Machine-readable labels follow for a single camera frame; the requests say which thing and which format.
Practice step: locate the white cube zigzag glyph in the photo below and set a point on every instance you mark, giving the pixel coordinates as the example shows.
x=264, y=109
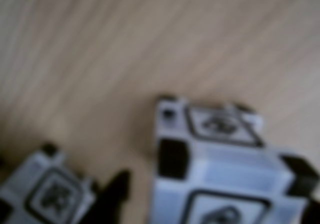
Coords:
x=225, y=164

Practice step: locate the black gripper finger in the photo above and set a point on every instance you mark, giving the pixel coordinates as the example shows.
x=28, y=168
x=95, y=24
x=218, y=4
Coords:
x=113, y=199

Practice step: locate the white cube crossed-loop glyph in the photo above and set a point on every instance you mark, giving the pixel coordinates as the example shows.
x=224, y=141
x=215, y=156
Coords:
x=47, y=189

